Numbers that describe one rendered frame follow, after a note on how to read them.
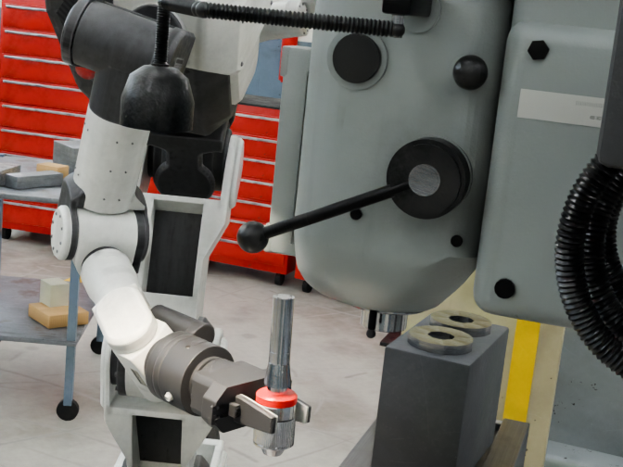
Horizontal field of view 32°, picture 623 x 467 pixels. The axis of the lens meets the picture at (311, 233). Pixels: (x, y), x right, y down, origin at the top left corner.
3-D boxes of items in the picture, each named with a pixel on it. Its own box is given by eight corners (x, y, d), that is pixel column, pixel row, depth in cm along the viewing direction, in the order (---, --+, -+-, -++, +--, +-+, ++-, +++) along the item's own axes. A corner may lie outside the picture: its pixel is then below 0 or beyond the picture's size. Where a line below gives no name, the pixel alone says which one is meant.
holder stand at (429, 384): (368, 474, 151) (385, 336, 147) (417, 424, 171) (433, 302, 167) (451, 497, 146) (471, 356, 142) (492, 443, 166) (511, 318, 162)
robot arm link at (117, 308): (109, 350, 132) (83, 293, 143) (141, 397, 138) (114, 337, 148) (156, 323, 133) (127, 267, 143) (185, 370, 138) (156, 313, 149)
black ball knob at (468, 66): (447, 88, 92) (451, 53, 92) (453, 87, 95) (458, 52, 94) (482, 93, 91) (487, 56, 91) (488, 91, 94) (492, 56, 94)
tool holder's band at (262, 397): (247, 399, 123) (247, 391, 122) (273, 391, 126) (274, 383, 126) (278, 411, 120) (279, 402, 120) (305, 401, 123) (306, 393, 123)
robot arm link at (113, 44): (59, 103, 147) (78, 9, 141) (85, 82, 155) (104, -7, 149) (140, 132, 147) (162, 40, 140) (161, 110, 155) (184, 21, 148)
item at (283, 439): (244, 442, 124) (247, 399, 123) (271, 432, 127) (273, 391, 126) (275, 454, 121) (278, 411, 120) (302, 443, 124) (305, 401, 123)
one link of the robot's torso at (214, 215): (113, 397, 187) (149, 140, 198) (215, 408, 187) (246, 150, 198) (98, 389, 172) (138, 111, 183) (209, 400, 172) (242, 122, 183)
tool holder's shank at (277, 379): (257, 392, 123) (263, 296, 120) (274, 385, 125) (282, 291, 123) (278, 399, 121) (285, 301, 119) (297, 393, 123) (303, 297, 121)
